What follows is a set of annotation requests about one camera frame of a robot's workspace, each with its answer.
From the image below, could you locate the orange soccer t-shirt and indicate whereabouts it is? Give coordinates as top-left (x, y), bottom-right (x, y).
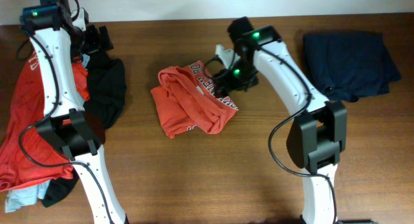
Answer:
top-left (151, 61), bottom-right (238, 139)

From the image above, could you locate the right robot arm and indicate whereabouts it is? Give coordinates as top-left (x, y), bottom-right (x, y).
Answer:
top-left (212, 17), bottom-right (347, 223)

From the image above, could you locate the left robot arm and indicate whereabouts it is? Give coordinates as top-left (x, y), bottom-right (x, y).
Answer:
top-left (20, 0), bottom-right (129, 223)

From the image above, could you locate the black garment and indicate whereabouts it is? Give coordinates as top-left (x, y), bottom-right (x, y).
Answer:
top-left (41, 52), bottom-right (127, 208)

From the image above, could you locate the folded navy blue garment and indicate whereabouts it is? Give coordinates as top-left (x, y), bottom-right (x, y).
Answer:
top-left (303, 31), bottom-right (402, 102)

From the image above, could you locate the red mesh jersey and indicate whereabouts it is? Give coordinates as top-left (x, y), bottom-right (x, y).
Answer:
top-left (0, 52), bottom-right (91, 192)

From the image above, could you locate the light blue garment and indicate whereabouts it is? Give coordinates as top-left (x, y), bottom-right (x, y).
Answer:
top-left (1, 54), bottom-right (79, 212)

